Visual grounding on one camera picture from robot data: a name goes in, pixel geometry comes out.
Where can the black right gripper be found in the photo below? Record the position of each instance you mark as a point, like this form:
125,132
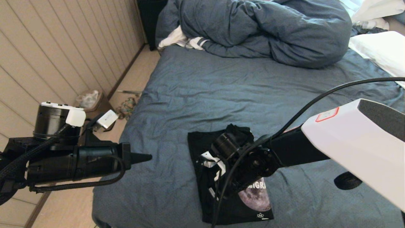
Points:
256,164

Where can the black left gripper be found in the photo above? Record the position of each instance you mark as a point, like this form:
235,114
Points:
85,161

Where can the black t-shirt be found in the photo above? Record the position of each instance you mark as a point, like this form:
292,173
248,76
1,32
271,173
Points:
205,145

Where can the right wrist motor cylinder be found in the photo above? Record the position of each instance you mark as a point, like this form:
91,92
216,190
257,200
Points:
224,145

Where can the wrist motor cylinder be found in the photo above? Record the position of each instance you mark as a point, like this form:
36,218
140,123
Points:
224,145
52,123

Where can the brown trash bin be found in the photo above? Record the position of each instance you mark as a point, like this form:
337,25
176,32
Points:
102,104

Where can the thin grey stick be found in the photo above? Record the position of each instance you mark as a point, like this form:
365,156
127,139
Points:
126,91

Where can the clear plastic bin liner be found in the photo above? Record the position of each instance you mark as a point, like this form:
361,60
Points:
87,98

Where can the blue bed sheet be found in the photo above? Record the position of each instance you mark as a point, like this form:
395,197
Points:
221,88

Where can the left wrist motor cylinder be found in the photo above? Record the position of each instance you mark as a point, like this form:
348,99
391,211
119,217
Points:
52,123

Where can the white striped cloth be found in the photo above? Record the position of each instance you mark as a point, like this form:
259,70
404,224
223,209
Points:
172,38

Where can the blue crumpled duvet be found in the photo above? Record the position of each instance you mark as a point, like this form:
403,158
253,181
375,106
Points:
269,28

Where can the black nightstand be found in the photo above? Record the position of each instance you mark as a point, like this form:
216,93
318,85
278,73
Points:
147,19

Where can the white pillow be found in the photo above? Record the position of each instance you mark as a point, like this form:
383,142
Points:
383,50

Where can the dark grey crumpled cloth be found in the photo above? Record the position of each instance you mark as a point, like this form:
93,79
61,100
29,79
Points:
364,30

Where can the white blanket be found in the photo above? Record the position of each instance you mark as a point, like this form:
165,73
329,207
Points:
379,8

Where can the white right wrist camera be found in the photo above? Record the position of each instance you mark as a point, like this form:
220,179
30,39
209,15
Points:
213,158

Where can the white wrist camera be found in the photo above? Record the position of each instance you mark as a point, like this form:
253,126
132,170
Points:
213,158
107,118

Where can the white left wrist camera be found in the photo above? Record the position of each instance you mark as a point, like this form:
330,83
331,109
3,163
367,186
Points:
107,118

